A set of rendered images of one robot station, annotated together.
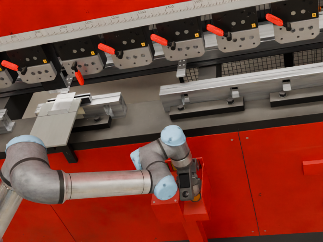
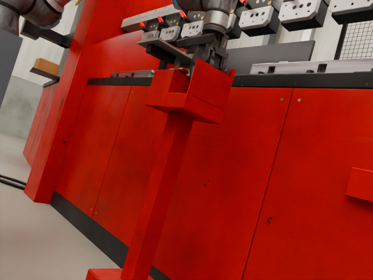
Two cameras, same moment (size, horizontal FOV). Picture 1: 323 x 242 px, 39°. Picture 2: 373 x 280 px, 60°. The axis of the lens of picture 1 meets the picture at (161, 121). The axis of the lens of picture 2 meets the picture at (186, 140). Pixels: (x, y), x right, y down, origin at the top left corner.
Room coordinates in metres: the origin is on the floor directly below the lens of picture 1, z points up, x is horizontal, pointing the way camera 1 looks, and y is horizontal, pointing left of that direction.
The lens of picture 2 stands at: (0.30, -0.53, 0.52)
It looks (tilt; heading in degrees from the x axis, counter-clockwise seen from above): 4 degrees up; 31
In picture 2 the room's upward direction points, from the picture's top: 16 degrees clockwise
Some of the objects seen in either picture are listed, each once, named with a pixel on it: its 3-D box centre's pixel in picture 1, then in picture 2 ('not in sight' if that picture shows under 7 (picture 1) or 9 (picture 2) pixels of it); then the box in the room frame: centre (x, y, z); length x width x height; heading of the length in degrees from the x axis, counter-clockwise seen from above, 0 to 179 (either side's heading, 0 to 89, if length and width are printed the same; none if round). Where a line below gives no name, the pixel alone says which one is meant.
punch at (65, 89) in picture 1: (54, 83); (195, 48); (1.65, 0.37, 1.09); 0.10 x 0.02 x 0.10; 71
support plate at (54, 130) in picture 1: (53, 123); (169, 53); (1.51, 0.41, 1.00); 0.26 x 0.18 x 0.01; 161
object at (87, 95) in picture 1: (68, 100); not in sight; (1.64, 0.34, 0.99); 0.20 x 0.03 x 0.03; 71
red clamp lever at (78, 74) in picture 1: (78, 73); not in sight; (1.54, 0.24, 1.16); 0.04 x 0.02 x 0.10; 161
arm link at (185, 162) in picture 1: (180, 156); (215, 23); (1.13, -0.02, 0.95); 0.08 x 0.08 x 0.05
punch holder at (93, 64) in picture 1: (81, 51); (227, 19); (1.59, 0.20, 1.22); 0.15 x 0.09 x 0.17; 71
